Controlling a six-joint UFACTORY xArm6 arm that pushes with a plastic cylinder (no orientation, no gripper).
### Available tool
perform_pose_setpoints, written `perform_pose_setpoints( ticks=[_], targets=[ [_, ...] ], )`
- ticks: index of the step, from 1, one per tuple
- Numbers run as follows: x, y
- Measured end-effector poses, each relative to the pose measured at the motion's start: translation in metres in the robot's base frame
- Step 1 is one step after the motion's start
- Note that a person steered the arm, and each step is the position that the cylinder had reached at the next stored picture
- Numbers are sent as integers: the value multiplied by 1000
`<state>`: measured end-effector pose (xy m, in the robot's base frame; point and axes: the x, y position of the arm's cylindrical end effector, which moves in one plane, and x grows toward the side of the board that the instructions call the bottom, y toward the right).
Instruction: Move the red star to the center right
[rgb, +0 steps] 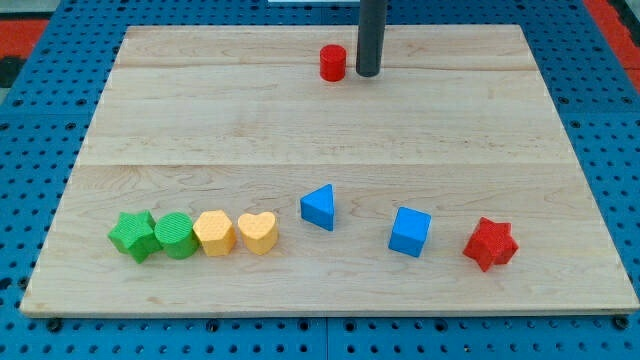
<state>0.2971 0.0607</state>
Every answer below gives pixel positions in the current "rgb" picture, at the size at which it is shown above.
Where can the light wooden board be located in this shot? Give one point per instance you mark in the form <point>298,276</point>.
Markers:
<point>459,124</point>

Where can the green star block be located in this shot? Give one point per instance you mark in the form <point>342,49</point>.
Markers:
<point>134,234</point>

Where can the blue triangle block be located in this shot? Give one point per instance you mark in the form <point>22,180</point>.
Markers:
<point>318,207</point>

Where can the green cylinder block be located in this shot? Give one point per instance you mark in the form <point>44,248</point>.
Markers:
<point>175,234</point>

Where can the yellow heart block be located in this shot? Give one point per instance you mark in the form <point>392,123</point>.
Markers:
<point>259,231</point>

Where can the yellow hexagon block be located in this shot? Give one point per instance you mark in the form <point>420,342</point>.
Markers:
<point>215,232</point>

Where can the blue cube block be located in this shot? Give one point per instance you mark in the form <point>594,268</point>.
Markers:
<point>410,231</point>

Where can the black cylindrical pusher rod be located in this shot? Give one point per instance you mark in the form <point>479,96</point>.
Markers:
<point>371,28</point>

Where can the red cylinder block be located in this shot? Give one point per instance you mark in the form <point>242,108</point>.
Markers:
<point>332,62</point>

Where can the red star block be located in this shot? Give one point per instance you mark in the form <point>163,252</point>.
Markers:
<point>491,243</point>

